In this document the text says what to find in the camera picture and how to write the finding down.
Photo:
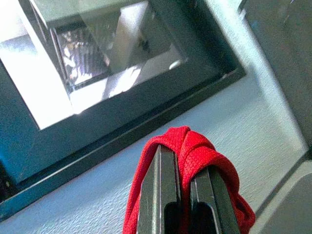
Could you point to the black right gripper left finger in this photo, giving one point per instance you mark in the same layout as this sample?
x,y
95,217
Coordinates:
x,y
156,185

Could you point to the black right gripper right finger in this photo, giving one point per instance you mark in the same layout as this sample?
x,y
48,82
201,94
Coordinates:
x,y
219,195

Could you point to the red cloth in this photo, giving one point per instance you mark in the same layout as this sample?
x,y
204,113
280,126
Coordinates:
x,y
195,146

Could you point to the black framed glass window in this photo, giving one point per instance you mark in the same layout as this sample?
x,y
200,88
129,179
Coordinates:
x,y
48,141

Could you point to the dark grey cabinet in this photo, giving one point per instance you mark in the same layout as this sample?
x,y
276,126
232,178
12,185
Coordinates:
x,y
280,73

